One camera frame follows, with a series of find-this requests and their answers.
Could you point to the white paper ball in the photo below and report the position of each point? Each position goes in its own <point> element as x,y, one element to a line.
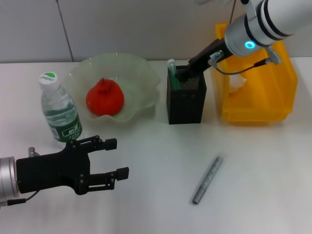
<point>237,83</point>

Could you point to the yellow plastic bin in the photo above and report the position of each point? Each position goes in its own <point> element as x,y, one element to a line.
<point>268,97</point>

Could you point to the grey marker pen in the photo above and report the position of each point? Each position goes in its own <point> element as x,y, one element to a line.
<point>207,180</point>

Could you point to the clear water bottle green label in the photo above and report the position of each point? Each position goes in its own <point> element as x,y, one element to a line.
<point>61,117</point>

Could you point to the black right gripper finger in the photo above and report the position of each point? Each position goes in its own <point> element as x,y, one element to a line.
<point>184,76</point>
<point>195,69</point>

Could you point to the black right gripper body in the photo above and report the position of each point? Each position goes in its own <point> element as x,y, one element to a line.
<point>209,54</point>

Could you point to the green utility knife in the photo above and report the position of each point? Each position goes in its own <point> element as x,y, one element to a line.
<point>173,75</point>

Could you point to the orange fruit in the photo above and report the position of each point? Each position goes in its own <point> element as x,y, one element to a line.
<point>104,100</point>

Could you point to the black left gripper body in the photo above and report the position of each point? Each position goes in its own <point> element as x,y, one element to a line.
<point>53,170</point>

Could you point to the green glass fruit plate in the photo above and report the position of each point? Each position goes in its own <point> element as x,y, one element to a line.
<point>139,80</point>

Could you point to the black mesh pen holder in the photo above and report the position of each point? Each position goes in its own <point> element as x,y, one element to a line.
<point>185,107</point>

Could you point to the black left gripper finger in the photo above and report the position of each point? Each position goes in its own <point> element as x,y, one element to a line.
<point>111,144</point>
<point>122,173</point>

